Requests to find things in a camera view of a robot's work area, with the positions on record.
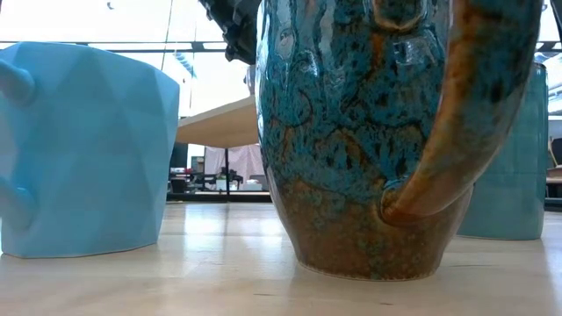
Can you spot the light blue faceted mug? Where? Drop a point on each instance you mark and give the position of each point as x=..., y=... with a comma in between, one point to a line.
x=88, y=153

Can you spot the blue brown glazed mug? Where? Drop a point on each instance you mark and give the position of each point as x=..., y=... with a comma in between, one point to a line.
x=342, y=131

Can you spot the teal mug white inside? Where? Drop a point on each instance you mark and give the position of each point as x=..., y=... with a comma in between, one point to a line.
x=513, y=175

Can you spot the pale pink cloth cover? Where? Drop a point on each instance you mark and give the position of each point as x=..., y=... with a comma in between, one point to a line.
x=246, y=162

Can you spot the brown wooden stand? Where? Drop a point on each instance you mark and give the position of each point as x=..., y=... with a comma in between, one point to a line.
x=555, y=173

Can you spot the wooden shelf riser black legs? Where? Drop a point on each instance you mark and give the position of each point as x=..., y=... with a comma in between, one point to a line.
x=219, y=125

